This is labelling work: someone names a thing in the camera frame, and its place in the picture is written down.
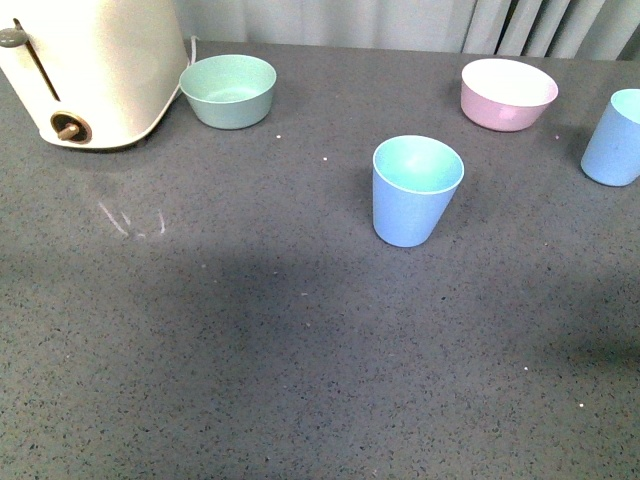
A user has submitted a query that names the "blue cup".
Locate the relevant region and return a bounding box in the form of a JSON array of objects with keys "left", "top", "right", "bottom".
[
  {"left": 372, "top": 135, "right": 465, "bottom": 248},
  {"left": 580, "top": 89, "right": 639, "bottom": 187}
]

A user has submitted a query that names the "green bowl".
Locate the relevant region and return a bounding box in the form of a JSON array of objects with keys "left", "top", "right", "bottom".
[{"left": 179, "top": 54, "right": 277, "bottom": 130}]

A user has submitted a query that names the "pink bowl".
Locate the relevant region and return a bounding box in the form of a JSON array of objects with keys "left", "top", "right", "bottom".
[{"left": 460, "top": 58, "right": 559, "bottom": 132}]

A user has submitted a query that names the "white toaster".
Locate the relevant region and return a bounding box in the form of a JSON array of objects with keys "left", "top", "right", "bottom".
[{"left": 1, "top": 1, "right": 189, "bottom": 149}]

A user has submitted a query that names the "white toaster power cord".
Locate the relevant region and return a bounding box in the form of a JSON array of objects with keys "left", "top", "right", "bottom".
[{"left": 178, "top": 35, "right": 200, "bottom": 94}]

